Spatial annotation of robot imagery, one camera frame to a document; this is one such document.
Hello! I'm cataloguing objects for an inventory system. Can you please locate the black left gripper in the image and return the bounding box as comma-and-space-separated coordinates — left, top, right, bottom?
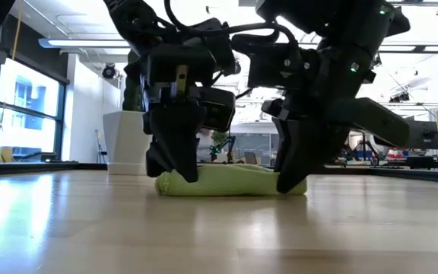
142, 44, 217, 183

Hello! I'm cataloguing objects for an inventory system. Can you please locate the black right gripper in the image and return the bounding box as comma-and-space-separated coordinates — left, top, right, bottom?
261, 47, 411, 194

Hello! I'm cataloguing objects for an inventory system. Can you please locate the light green microfiber towel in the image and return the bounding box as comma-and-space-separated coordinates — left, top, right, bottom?
154, 163, 309, 198

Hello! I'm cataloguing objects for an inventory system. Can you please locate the small green background plant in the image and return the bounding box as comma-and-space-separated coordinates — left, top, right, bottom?
211, 131, 230, 146

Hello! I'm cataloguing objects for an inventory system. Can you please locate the thin leaning floor stand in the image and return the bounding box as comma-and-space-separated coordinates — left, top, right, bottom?
95, 129, 109, 164

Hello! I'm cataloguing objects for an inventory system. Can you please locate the green cactus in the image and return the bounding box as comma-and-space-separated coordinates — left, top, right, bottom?
122, 49, 147, 112

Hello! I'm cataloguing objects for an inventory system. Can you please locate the black ceiling spotlight cluster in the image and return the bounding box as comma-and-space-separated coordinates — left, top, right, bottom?
389, 92, 411, 104

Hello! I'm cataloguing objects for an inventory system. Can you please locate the black background monitor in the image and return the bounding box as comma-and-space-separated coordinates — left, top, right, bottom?
407, 119, 438, 151

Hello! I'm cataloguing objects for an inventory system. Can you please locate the long ceiling tube lamp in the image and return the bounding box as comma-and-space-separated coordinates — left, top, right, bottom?
38, 37, 131, 49
378, 44, 417, 53

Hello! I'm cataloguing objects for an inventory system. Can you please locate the dark framed window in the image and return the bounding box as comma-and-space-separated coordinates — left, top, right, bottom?
0, 56, 68, 163

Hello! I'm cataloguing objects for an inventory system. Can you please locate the small tan box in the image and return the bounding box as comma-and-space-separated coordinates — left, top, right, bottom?
0, 146, 15, 163

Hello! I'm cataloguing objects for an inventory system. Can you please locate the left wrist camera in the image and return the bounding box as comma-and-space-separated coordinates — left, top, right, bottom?
195, 87, 237, 133

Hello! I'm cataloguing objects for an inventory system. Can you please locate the round black ceiling camera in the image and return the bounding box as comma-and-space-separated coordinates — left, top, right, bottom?
102, 63, 117, 80

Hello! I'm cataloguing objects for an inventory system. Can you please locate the black aluminium table frame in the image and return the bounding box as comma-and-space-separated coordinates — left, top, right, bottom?
0, 161, 438, 183

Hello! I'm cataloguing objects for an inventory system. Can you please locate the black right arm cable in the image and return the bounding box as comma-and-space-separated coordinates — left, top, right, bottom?
163, 0, 300, 53

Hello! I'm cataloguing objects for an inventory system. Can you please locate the yellow power cable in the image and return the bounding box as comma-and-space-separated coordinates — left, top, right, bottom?
0, 0, 25, 145

